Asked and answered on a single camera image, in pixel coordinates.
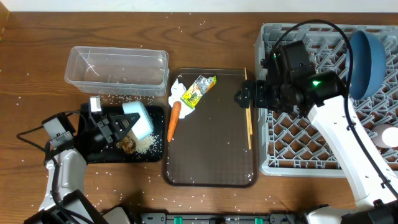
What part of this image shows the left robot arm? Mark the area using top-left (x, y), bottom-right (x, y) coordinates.
top-left (25, 101), bottom-right (153, 223)

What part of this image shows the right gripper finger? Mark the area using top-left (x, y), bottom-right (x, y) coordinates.
top-left (234, 93), bottom-right (249, 108)
top-left (236, 80), bottom-right (249, 95)

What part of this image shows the orange carrot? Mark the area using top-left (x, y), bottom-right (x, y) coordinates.
top-left (167, 101), bottom-right (182, 142)

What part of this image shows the grey dishwasher rack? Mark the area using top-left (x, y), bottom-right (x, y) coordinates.
top-left (254, 23), bottom-right (397, 178)

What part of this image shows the yellow green snack wrapper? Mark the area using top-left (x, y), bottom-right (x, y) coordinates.
top-left (180, 75), bottom-right (217, 109)

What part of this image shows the black plastic tray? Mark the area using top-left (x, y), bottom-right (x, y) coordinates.
top-left (74, 106), bottom-right (165, 163)

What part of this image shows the white rice pile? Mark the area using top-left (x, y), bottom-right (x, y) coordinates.
top-left (136, 134), bottom-right (157, 154)

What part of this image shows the clear plastic bin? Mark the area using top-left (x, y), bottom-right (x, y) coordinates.
top-left (64, 46), bottom-right (169, 97)

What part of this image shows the crumpled white tissue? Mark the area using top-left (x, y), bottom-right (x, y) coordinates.
top-left (168, 78), bottom-right (194, 119)

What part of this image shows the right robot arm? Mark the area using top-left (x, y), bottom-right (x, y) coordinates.
top-left (234, 41), bottom-right (397, 223)

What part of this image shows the light blue rice bowl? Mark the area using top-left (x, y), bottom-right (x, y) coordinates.
top-left (122, 101), bottom-right (154, 140)

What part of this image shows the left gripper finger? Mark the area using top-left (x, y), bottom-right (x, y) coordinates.
top-left (108, 121), bottom-right (136, 144)
top-left (108, 113), bottom-right (141, 123)

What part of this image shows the dark blue plate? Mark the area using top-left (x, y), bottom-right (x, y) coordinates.
top-left (346, 31), bottom-right (386, 100)

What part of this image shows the pink cup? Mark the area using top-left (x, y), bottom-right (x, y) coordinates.
top-left (372, 124), bottom-right (398, 148)

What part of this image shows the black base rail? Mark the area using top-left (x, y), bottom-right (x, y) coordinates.
top-left (101, 206), bottom-right (308, 224)

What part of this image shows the brown serving tray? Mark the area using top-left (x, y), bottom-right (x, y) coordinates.
top-left (162, 68), bottom-right (258, 188)

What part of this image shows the brown food scrap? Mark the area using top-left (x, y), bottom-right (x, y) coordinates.
top-left (116, 136), bottom-right (137, 154)

